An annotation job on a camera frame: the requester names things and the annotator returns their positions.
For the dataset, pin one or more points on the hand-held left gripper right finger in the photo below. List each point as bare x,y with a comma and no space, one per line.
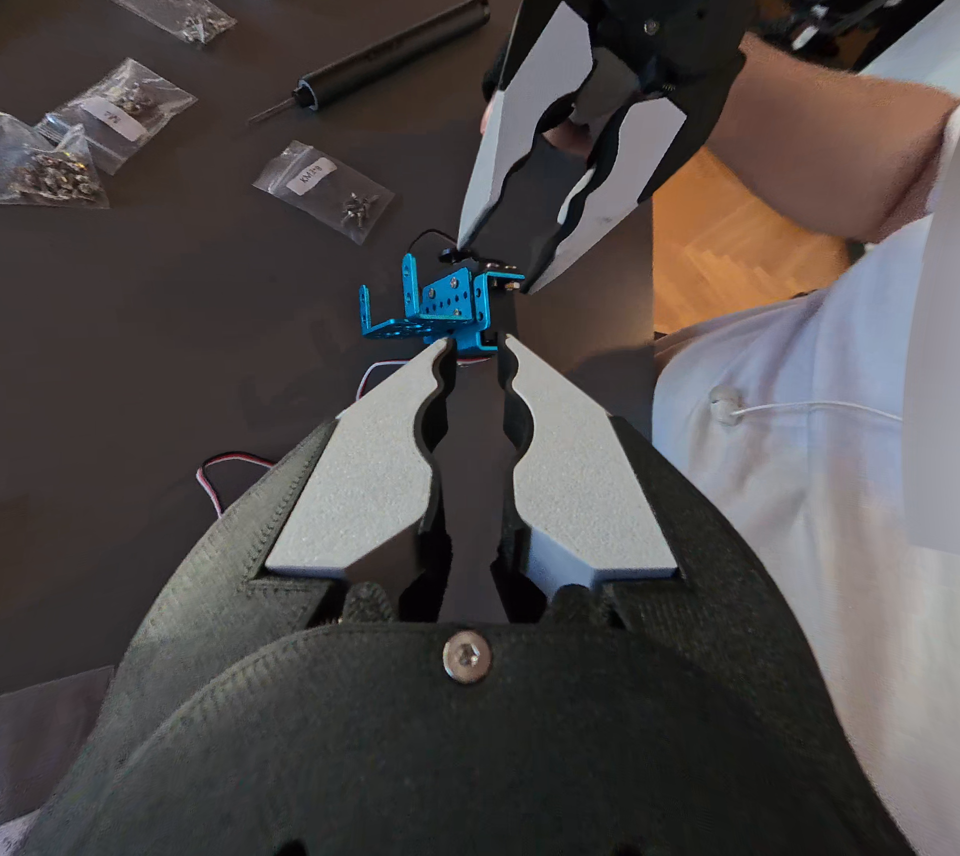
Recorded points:
592,496

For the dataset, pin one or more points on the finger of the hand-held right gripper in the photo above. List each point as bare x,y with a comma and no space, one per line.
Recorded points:
637,159
532,84

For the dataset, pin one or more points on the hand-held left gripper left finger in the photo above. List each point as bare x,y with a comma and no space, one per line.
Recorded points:
352,496

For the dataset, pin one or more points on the black servo with blue bracket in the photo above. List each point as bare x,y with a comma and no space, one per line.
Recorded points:
450,301

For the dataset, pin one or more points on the person's right forearm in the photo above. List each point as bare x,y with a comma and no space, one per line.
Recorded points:
825,144

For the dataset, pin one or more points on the dark desk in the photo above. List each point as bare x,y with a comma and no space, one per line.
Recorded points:
187,309

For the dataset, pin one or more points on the person's right hand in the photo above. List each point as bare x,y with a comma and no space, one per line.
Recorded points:
570,138

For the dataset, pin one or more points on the black screwdriver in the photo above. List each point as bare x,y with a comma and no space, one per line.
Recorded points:
390,50

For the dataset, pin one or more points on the white earbud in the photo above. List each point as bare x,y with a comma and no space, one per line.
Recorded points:
725,404

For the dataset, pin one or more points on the person's white shirt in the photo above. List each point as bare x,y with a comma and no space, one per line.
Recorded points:
787,496

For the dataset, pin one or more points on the clear screw bag white label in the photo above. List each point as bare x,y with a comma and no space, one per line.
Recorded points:
315,185

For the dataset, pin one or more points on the long clear screw bag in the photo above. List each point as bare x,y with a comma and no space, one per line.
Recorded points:
112,114

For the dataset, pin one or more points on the bag full of screws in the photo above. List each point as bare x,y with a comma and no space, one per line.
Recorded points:
52,174

